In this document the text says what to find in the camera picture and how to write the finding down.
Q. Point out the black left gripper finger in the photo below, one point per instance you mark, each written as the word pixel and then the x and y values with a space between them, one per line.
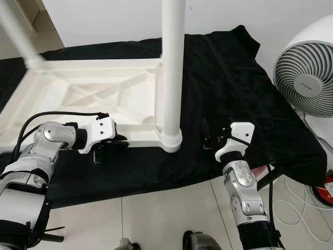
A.
pixel 120 138

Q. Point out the white plastic table top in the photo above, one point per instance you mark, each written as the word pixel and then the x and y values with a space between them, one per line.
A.
pixel 78 94

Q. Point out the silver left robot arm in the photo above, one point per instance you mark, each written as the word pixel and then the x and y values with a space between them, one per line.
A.
pixel 47 138

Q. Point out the black fabric table cover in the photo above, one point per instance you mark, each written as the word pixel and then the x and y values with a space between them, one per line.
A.
pixel 234 88

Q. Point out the black metal table leg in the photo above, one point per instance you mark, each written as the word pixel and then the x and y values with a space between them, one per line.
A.
pixel 48 237
pixel 270 178

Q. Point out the white domed appliance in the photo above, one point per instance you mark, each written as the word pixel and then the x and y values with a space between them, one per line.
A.
pixel 321 133

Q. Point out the red round device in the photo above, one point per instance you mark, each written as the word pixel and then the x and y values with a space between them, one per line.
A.
pixel 325 191

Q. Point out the grey robot left leg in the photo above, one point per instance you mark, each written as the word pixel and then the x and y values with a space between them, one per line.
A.
pixel 126 244

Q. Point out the grey robot leg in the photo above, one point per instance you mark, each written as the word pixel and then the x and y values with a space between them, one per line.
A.
pixel 126 244
pixel 202 241

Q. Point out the grey robot right leg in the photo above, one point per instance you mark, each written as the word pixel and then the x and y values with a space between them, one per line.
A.
pixel 202 241

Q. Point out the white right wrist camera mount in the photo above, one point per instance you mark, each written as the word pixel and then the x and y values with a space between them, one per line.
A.
pixel 237 138

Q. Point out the white pedestal fan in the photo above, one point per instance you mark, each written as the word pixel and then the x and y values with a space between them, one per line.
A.
pixel 307 67

